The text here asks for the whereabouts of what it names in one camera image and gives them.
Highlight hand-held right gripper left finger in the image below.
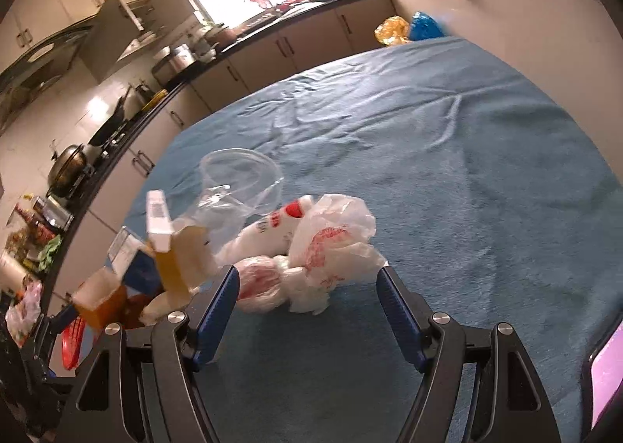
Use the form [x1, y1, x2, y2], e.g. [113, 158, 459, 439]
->
[58, 265, 241, 443]

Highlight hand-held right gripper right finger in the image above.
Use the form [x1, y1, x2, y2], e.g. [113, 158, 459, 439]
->
[376, 267, 560, 443]

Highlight red plastic mesh basket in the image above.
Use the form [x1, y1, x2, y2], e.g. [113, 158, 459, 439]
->
[61, 315, 104, 372]

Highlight small white plastic bag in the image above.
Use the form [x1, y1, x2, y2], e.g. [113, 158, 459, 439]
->
[234, 255, 294, 315]

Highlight blue and orange carton box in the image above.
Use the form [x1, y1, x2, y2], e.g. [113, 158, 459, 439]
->
[72, 226, 164, 331]

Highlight large white red-print plastic bag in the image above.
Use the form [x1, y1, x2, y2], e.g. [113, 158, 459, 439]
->
[287, 195, 389, 315]

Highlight white barcode carton box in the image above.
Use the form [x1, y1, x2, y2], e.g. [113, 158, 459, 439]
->
[145, 190, 213, 310]

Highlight clear plastic bags on counter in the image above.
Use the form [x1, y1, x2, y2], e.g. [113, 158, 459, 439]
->
[4, 278, 46, 347]

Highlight green cloth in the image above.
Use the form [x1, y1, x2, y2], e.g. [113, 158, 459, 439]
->
[38, 234, 65, 274]

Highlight blue table blanket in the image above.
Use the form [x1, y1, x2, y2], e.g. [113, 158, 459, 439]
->
[117, 37, 623, 443]

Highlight steel wok with lid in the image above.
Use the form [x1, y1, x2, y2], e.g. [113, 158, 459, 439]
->
[46, 144, 97, 199]

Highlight black frying pan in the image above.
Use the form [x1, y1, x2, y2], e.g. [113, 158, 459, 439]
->
[90, 95, 143, 148]

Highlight black smartphone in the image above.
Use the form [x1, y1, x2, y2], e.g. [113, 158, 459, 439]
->
[581, 316, 623, 435]

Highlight silver rice cooker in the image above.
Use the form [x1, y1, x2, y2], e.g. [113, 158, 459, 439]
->
[152, 44, 199, 84]

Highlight black kitchen countertop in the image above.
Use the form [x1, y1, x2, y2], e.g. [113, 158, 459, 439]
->
[44, 0, 390, 288]

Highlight steel range hood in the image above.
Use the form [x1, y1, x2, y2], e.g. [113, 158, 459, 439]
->
[0, 25, 94, 132]

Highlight grey kitchen base cabinets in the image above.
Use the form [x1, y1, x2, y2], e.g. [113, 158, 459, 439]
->
[46, 0, 406, 302]

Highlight yellow plastic bag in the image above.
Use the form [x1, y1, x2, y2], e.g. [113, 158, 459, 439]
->
[374, 15, 411, 47]

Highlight blue plastic bag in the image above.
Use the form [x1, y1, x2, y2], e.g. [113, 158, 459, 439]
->
[408, 11, 447, 43]

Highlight upper cabinet with open door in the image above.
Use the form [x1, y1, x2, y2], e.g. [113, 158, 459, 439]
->
[80, 0, 198, 84]

